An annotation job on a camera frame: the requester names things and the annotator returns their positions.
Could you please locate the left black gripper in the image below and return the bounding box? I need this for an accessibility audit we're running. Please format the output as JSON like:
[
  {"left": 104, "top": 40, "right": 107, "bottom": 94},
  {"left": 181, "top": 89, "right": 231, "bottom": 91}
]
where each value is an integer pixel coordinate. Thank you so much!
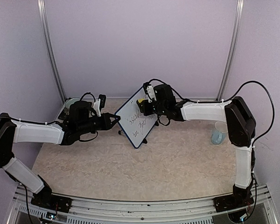
[{"left": 78, "top": 112, "right": 121, "bottom": 135}]

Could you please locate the blue framed whiteboard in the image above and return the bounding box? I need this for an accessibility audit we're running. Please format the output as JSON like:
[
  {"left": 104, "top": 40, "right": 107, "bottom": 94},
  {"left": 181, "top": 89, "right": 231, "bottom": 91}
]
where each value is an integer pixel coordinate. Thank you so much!
[{"left": 114, "top": 85, "right": 159, "bottom": 149}]

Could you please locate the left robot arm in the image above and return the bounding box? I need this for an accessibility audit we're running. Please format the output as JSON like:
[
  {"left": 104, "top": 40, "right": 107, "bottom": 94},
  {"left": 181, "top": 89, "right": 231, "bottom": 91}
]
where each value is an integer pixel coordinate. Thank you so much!
[{"left": 0, "top": 99, "right": 120, "bottom": 208}]

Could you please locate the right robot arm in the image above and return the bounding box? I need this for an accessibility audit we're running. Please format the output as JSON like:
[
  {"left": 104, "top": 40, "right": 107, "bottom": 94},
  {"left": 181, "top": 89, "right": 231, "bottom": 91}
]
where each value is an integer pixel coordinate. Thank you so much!
[{"left": 136, "top": 83, "right": 256, "bottom": 212}]

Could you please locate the whiteboard metal stand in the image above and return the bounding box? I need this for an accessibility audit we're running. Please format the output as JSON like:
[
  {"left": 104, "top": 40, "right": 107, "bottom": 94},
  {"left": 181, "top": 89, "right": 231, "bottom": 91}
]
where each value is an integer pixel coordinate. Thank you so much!
[{"left": 118, "top": 121, "right": 159, "bottom": 149}]

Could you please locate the light green bowl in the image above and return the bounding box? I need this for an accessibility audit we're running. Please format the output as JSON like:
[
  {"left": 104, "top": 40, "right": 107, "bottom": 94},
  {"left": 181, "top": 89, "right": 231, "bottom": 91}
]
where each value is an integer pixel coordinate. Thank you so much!
[{"left": 64, "top": 97, "right": 80, "bottom": 109}]

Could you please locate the black patterned square plate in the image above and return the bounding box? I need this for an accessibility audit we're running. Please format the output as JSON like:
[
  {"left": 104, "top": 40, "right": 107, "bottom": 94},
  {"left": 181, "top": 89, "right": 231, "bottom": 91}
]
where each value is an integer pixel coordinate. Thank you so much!
[{"left": 57, "top": 107, "right": 70, "bottom": 120}]

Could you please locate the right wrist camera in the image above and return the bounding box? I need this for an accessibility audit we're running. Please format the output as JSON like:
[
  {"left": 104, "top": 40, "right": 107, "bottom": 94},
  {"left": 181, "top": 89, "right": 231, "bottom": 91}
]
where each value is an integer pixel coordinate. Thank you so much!
[{"left": 143, "top": 82, "right": 156, "bottom": 103}]

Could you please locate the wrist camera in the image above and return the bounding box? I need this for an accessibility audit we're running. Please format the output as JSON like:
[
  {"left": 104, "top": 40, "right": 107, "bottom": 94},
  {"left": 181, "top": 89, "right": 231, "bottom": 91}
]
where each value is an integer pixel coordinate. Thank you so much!
[
  {"left": 93, "top": 94, "right": 106, "bottom": 117},
  {"left": 143, "top": 82, "right": 156, "bottom": 103}
]

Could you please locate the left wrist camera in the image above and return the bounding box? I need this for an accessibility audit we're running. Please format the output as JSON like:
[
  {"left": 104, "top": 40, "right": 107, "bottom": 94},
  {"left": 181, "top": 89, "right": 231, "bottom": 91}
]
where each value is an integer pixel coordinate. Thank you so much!
[{"left": 93, "top": 94, "right": 106, "bottom": 117}]

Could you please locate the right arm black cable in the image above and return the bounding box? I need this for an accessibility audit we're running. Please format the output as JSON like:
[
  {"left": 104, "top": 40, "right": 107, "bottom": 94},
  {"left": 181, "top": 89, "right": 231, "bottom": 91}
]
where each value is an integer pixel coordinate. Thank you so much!
[{"left": 148, "top": 78, "right": 276, "bottom": 144}]

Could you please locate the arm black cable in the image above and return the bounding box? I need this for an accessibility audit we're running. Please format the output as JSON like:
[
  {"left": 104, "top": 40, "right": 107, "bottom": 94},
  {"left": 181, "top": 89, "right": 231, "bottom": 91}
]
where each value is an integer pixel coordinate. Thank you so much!
[
  {"left": 148, "top": 78, "right": 276, "bottom": 144},
  {"left": 4, "top": 92, "right": 98, "bottom": 143}
]

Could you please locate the right aluminium frame post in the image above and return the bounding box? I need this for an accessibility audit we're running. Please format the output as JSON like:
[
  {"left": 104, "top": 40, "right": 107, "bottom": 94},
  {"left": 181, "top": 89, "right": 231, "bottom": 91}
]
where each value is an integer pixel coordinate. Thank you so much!
[{"left": 216, "top": 0, "right": 245, "bottom": 101}]

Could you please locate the aluminium frame post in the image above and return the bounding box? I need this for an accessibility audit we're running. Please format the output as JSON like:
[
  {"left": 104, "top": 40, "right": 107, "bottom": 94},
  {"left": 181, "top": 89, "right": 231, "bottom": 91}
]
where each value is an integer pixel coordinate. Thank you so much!
[
  {"left": 37, "top": 0, "right": 66, "bottom": 103},
  {"left": 216, "top": 0, "right": 245, "bottom": 101}
]

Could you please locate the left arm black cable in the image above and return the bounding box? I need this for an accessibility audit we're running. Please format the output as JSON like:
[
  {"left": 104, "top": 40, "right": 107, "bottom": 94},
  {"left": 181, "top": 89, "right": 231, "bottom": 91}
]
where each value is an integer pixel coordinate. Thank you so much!
[{"left": 4, "top": 92, "right": 98, "bottom": 143}]

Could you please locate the front aluminium rail base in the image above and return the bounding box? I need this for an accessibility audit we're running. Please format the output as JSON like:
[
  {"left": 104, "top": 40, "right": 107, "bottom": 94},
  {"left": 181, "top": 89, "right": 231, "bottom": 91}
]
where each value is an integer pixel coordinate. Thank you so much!
[{"left": 4, "top": 185, "right": 280, "bottom": 224}]

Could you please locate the left aluminium frame post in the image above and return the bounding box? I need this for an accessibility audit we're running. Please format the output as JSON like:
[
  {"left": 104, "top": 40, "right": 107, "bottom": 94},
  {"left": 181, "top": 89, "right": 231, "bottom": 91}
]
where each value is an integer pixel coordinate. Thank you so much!
[{"left": 37, "top": 0, "right": 66, "bottom": 103}]

